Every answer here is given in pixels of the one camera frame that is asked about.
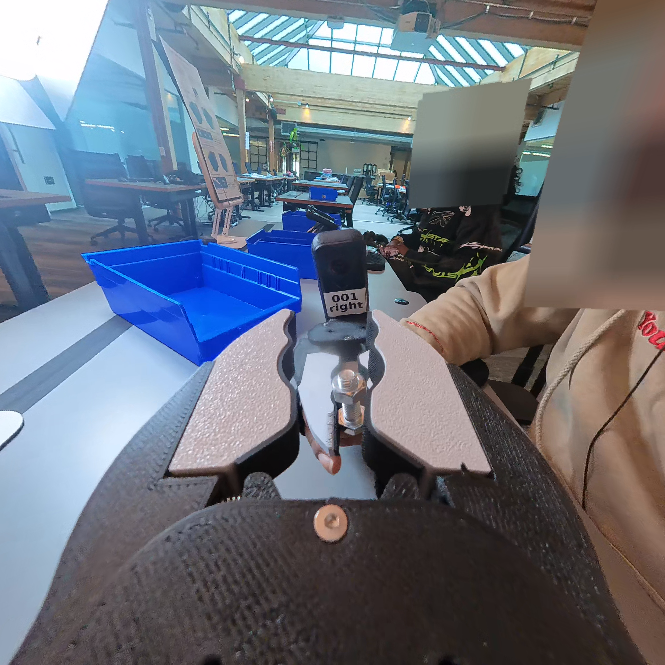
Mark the wooden poster stand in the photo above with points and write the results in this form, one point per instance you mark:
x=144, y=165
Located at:
x=208, y=156

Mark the person's right forearm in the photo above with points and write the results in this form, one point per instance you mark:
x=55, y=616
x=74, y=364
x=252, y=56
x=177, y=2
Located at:
x=488, y=312

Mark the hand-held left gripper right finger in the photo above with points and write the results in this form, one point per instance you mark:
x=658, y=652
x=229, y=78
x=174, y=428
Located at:
x=426, y=405

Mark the white document stand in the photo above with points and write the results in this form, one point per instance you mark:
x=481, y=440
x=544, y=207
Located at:
x=8, y=428

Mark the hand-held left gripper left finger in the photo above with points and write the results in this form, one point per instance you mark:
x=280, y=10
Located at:
x=234, y=405

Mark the blue plastic bin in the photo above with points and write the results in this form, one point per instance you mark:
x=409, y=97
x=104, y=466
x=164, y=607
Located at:
x=177, y=281
x=275, y=249
x=324, y=193
x=301, y=221

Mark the steel hex bolt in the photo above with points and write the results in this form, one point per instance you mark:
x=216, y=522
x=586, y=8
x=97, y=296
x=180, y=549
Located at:
x=351, y=418

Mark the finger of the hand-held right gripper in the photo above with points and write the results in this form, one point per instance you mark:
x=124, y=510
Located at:
x=317, y=410

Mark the person's torso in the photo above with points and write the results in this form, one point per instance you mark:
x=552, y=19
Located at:
x=623, y=488

